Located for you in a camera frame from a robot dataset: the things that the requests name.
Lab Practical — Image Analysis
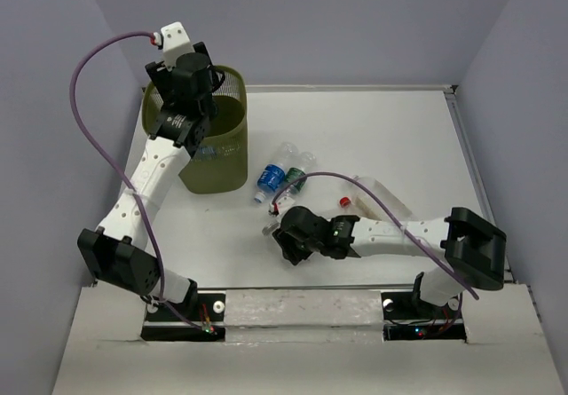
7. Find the small clear bottle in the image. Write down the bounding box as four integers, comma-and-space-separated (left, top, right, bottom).
262, 221, 280, 236

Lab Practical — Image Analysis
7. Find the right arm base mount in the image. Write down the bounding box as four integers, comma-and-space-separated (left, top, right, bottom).
381, 291, 467, 342

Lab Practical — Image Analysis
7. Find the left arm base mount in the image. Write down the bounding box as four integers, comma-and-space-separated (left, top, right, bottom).
140, 289, 226, 343

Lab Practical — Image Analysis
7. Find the green label water bottle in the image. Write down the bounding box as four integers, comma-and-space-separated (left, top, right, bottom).
279, 152, 317, 200

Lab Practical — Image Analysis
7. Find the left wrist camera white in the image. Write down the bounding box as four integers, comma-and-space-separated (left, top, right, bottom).
151, 21, 194, 67

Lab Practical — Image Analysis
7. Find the blue label water bottle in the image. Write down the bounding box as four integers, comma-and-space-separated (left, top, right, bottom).
253, 142, 298, 204

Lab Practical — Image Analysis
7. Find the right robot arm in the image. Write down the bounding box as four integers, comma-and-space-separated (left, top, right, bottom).
272, 206, 507, 317

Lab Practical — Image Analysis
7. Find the aluminium table rail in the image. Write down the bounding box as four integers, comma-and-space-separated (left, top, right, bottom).
446, 84, 519, 283

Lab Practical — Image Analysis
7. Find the large clear plastic bottle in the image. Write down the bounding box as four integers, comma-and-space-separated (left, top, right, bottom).
348, 176, 415, 221

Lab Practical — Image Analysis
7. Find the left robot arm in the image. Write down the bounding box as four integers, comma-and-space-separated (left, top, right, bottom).
77, 43, 225, 320

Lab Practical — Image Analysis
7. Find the red cap soda bottle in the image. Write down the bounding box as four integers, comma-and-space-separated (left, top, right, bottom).
339, 196, 352, 209

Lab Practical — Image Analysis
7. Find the green mesh waste bin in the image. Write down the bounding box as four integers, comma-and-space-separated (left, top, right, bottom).
134, 66, 248, 194

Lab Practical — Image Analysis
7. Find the white foam strip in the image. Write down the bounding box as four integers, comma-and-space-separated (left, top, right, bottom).
223, 288, 383, 329

